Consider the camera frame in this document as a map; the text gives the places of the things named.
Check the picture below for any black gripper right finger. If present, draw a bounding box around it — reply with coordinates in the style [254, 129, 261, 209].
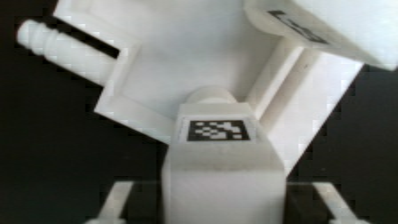
[312, 182, 371, 224]

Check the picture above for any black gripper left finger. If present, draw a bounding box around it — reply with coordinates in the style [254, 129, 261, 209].
[83, 181, 135, 224]

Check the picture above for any white tagged leg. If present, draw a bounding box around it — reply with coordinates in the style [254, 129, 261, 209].
[161, 87, 286, 224]

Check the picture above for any white chair seat part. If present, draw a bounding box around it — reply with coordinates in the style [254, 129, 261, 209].
[53, 0, 362, 169]

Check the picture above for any white chair leg with tag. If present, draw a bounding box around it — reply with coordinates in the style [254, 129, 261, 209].
[243, 0, 398, 70]

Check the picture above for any white round chair peg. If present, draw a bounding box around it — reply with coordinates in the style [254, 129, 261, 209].
[16, 20, 115, 85]

